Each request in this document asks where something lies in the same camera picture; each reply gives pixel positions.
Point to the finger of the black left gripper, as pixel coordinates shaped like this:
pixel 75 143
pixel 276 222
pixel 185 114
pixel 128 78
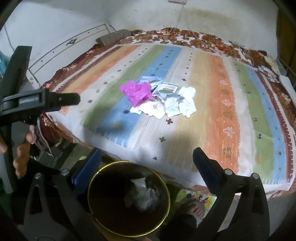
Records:
pixel 55 101

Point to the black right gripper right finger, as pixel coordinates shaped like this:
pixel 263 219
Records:
pixel 214 176

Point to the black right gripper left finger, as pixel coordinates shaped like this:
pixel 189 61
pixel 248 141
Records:
pixel 75 181

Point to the pink paper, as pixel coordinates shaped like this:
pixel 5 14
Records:
pixel 137 93

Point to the silver white wrapper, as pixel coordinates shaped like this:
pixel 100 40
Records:
pixel 170 102

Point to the light blue face mask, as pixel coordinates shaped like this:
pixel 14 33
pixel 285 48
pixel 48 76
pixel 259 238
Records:
pixel 152 80

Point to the white tissue with pink print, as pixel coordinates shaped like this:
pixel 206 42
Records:
pixel 151 108

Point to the green white eye drops box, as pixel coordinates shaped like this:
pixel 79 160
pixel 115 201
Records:
pixel 166 87

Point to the person's left hand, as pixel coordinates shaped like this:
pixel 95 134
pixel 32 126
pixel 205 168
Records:
pixel 23 135

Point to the white headboard with lines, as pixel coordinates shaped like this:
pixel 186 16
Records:
pixel 62 52

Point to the person's bare foot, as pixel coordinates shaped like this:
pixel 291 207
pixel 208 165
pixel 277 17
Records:
pixel 196 209

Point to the black bin with gold rim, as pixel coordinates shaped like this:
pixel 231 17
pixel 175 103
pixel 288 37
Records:
pixel 128 199

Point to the white crumpled tissue right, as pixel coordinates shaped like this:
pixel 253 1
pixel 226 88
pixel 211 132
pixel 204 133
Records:
pixel 187 106

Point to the grey folded cloth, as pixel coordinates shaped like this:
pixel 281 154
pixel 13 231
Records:
pixel 113 37

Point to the striped colourful bed cover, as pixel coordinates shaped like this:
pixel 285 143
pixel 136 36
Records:
pixel 239 120

